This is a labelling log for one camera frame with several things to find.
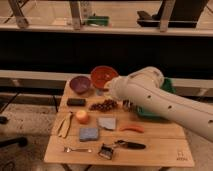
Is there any red-orange bowl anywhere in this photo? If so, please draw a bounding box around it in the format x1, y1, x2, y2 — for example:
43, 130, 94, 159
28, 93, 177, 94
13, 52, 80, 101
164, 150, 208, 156
90, 65, 118, 89

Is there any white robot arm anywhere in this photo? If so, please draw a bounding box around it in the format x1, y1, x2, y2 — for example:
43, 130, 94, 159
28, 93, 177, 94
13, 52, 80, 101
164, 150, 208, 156
108, 67, 213, 142

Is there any blue cup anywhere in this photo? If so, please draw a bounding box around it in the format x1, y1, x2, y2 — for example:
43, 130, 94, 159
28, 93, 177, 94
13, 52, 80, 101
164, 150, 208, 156
96, 89, 104, 96

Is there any bunch of dark grapes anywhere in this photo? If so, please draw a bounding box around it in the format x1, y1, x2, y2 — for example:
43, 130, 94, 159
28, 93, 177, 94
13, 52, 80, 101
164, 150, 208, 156
89, 99, 118, 112

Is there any purple bowl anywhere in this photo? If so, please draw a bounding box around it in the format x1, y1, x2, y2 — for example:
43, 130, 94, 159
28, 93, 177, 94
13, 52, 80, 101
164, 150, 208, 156
69, 76, 91, 94

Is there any metal cup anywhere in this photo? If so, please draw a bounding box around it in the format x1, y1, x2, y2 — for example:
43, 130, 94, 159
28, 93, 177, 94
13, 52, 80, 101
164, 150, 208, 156
122, 100, 134, 111

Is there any grey blue cloth piece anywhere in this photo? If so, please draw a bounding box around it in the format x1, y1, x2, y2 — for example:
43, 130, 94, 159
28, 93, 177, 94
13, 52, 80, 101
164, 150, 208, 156
98, 117, 116, 130

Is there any black rectangular block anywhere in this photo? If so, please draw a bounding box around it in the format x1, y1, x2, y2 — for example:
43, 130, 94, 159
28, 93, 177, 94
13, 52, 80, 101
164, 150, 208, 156
67, 98, 86, 106

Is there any peach apple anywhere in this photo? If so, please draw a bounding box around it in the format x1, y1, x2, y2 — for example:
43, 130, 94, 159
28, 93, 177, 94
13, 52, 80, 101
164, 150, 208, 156
76, 110, 89, 124

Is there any wooden table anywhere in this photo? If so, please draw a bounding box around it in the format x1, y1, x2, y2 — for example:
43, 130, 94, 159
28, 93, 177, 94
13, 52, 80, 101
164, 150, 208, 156
43, 77, 196, 168

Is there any orange carrot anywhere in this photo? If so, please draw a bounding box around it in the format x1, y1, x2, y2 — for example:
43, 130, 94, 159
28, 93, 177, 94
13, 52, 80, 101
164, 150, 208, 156
119, 125, 144, 133

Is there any blue sponge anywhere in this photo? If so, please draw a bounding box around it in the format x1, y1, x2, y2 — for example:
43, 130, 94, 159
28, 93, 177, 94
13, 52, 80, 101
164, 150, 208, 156
79, 128, 99, 142

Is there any green plastic tray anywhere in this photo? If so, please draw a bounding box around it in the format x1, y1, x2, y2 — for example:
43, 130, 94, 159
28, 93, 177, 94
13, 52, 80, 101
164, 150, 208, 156
137, 77, 175, 119

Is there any yellow banana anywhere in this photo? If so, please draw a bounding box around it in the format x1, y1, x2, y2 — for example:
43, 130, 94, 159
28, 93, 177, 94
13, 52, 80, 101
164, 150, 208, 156
56, 113, 73, 138

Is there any green object on shelf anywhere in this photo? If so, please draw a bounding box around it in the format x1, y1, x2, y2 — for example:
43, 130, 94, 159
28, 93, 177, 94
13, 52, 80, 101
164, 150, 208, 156
86, 15, 109, 26

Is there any silver fork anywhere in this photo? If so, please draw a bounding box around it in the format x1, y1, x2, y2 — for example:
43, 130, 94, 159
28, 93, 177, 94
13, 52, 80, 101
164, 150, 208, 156
63, 147, 92, 153

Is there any black office chair base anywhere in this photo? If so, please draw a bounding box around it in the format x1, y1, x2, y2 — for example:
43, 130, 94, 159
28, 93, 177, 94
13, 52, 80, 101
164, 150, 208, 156
0, 116, 28, 148

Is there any black handled peeler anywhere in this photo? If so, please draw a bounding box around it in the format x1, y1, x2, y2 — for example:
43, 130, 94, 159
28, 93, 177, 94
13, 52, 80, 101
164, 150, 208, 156
115, 140, 146, 150

